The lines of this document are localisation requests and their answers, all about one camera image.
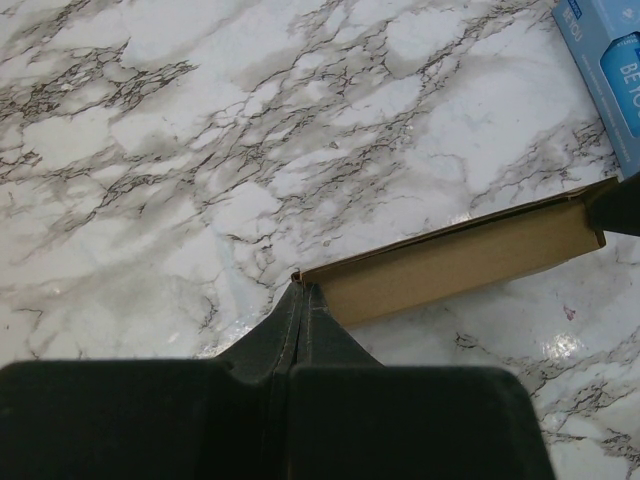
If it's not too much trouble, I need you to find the blue rectangular pack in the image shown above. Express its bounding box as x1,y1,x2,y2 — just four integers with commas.
552,0,639,178

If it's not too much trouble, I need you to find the brown cardboard paper box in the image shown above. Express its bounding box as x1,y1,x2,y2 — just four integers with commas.
292,178,620,326

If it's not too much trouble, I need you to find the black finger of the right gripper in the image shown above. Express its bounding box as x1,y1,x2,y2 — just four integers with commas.
587,173,639,235

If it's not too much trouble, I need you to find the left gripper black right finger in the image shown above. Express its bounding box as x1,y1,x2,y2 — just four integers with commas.
296,284,382,368

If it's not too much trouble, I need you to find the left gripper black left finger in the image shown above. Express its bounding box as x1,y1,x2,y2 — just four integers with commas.
214,283,303,387

